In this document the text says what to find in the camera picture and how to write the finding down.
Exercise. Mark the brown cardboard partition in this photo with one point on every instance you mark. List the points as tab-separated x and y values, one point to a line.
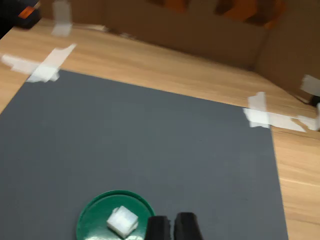
200	42

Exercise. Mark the small white plastic terminal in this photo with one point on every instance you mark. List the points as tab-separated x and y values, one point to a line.
122	221

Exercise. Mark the white tape on mat corner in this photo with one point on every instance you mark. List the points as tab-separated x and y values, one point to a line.
45	70
260	117

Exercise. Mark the black device with orange mark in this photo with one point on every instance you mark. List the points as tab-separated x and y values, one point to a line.
15	17

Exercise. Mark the dark grey mat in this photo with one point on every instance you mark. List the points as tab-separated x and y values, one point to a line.
150	137

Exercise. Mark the round green lid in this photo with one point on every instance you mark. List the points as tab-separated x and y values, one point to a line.
96	212

